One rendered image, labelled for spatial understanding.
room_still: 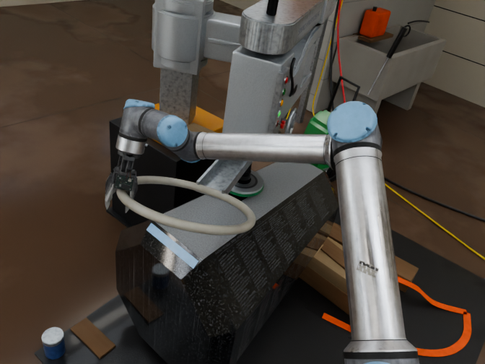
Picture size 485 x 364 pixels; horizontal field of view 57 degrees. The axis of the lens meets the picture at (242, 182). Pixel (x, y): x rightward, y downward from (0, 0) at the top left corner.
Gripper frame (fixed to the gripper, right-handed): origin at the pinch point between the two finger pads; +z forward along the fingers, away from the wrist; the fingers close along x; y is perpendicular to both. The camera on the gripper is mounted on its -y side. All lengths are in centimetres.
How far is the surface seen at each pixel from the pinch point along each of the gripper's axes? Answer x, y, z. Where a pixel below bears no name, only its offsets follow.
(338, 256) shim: 140, -85, 37
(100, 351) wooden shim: 10, -58, 99
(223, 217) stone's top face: 49, -43, 12
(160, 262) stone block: 23.6, -28.5, 31.5
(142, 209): 6.7, 18.0, -6.9
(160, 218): 12.0, 21.9, -6.6
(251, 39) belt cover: 37, -29, -67
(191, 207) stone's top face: 35, -50, 12
